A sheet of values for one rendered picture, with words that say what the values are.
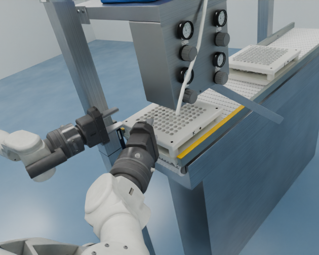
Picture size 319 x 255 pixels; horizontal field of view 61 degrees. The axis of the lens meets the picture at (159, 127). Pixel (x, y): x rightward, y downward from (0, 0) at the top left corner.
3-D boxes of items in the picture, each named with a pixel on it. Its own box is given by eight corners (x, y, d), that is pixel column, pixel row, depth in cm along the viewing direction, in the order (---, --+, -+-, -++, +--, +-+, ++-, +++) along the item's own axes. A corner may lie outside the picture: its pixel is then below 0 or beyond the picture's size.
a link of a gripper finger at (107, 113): (120, 111, 80) (102, 120, 77) (115, 108, 82) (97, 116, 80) (119, 106, 79) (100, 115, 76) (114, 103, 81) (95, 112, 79)
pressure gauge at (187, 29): (183, 42, 56) (180, 23, 54) (178, 41, 56) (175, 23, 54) (194, 36, 58) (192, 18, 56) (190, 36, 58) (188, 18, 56)
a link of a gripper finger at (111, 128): (119, 120, 85) (101, 129, 82) (124, 124, 82) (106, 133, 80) (120, 124, 86) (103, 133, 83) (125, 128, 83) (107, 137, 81)
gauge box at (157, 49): (175, 111, 62) (161, 22, 52) (146, 100, 69) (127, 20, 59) (230, 75, 74) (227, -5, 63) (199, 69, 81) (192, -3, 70)
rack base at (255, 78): (272, 86, 107) (272, 81, 105) (221, 76, 123) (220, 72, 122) (300, 64, 119) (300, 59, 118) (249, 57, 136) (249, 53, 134)
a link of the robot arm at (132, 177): (129, 152, 55) (108, 194, 46) (164, 184, 59) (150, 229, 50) (97, 172, 62) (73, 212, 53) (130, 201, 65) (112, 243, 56)
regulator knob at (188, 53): (189, 64, 57) (187, 44, 55) (180, 62, 59) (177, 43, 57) (199, 58, 59) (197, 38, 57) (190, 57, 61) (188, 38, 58)
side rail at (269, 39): (125, 137, 95) (123, 130, 93) (122, 136, 96) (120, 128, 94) (294, 27, 162) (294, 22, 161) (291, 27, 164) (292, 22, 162)
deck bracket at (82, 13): (88, 25, 70) (82, 6, 67) (79, 24, 73) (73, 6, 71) (90, 24, 70) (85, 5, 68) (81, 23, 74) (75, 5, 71)
